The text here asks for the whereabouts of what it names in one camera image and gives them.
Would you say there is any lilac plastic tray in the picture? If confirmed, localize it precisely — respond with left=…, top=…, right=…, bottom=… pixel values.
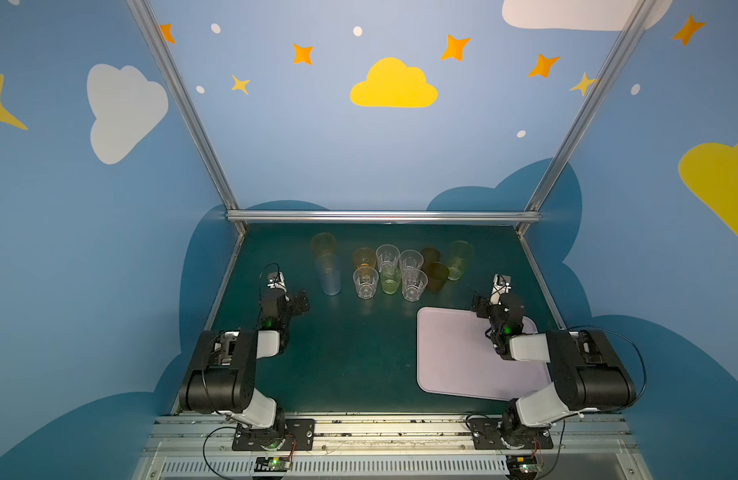
left=417, top=307, right=551, bottom=401

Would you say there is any dark amber dimpled glass front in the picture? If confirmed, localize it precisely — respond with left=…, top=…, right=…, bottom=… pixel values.
left=423, top=262, right=449, bottom=293

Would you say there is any dark amber dimpled glass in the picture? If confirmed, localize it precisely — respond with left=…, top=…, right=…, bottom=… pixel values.
left=423, top=262, right=449, bottom=293
left=421, top=247, right=441, bottom=265

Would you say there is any clear faceted glass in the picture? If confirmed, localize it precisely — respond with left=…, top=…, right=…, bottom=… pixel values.
left=352, top=266, right=379, bottom=300
left=401, top=268, right=428, bottom=302

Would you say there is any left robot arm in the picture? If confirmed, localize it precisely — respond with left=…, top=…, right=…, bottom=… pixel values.
left=179, top=287, right=310, bottom=451

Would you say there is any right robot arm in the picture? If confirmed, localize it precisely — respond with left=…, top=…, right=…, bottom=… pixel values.
left=471, top=293, right=639, bottom=449

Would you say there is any tall blue frosted glass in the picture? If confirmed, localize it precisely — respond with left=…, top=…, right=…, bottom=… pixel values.
left=315, top=253, right=342, bottom=296

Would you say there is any tall amber glass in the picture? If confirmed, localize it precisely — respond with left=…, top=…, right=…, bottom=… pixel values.
left=310, top=232, right=337, bottom=258

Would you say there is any tall green glass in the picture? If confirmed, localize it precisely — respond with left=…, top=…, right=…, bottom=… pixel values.
left=446, top=240, right=475, bottom=282

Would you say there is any dark amber dimpled glass back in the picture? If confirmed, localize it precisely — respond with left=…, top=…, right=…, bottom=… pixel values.
left=421, top=247, right=441, bottom=265

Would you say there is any short orange glass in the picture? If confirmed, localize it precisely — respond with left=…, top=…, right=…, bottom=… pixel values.
left=352, top=247, right=377, bottom=269

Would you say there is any clear glass back right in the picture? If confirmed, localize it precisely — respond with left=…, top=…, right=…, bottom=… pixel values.
left=399, top=249, right=424, bottom=272

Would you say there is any small green glass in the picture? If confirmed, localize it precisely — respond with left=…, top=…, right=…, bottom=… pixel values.
left=380, top=264, right=401, bottom=295

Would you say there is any clear glass back left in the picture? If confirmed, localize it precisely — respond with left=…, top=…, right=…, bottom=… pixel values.
left=375, top=244, right=400, bottom=272

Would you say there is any right controller board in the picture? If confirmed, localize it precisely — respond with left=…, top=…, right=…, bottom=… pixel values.
left=505, top=456, right=542, bottom=480

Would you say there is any controller board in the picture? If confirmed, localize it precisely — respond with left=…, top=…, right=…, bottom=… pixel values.
left=505, top=456, right=542, bottom=480
left=253, top=457, right=292, bottom=476

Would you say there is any left controller board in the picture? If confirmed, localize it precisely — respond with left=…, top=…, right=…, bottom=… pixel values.
left=253, top=457, right=292, bottom=476

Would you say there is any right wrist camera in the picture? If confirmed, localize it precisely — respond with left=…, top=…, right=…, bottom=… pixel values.
left=489, top=274, right=512, bottom=305

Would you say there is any back horizontal aluminium frame bar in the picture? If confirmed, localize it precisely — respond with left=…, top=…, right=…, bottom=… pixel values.
left=226, top=209, right=541, bottom=224

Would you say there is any right aluminium frame post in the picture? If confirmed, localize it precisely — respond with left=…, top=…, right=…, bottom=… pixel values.
left=516, top=0, right=658, bottom=239

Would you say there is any aluminium frame post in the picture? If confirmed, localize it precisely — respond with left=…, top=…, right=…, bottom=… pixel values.
left=516, top=0, right=658, bottom=239
left=126, top=0, right=238, bottom=213

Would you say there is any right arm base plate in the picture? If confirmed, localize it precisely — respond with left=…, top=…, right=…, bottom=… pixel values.
left=465, top=416, right=554, bottom=450

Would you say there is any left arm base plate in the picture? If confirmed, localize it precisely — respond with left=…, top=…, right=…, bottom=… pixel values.
left=231, top=418, right=316, bottom=451

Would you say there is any left aluminium frame post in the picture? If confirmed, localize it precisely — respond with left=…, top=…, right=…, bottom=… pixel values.
left=126, top=0, right=238, bottom=213

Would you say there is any aluminium mounting rail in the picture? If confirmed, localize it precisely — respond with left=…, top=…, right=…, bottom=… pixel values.
left=133, top=412, right=651, bottom=479

